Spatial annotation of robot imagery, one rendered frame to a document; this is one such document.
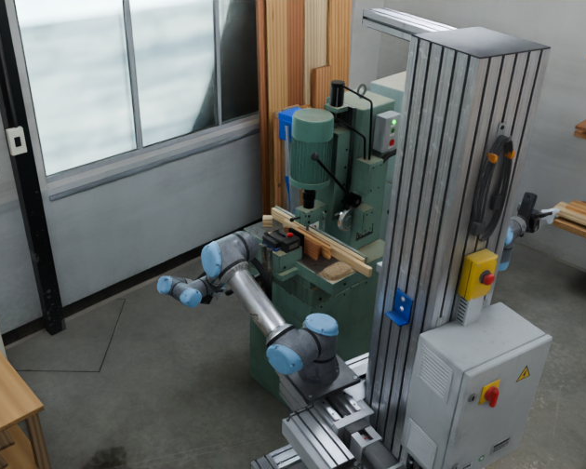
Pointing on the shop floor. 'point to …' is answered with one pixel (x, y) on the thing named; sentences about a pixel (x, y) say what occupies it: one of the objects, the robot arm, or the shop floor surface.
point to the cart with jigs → (7, 415)
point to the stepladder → (288, 157)
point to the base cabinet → (351, 328)
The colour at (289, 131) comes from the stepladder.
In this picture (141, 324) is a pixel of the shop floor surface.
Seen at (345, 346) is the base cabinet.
